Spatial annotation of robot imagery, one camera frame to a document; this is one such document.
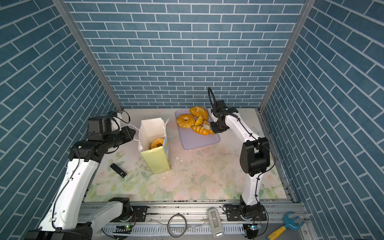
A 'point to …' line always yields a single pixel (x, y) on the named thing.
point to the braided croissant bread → (207, 129)
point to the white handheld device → (215, 222)
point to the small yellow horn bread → (199, 121)
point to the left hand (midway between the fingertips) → (136, 130)
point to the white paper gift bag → (157, 159)
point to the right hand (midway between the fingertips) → (215, 128)
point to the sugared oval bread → (197, 111)
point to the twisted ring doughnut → (156, 141)
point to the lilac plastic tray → (209, 114)
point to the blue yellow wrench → (289, 223)
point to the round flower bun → (185, 121)
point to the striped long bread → (201, 130)
